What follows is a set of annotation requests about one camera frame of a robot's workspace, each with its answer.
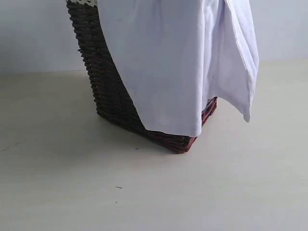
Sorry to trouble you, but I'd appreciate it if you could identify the white t-shirt red lettering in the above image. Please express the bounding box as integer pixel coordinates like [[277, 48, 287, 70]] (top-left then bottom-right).
[[98, 0, 259, 137]]

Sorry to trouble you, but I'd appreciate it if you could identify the dark brown wicker basket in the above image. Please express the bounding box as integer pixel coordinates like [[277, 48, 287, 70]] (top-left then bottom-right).
[[66, 0, 217, 153]]

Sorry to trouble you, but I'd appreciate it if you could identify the cream lace basket liner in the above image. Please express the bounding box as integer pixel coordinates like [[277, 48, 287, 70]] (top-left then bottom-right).
[[66, 0, 98, 7]]

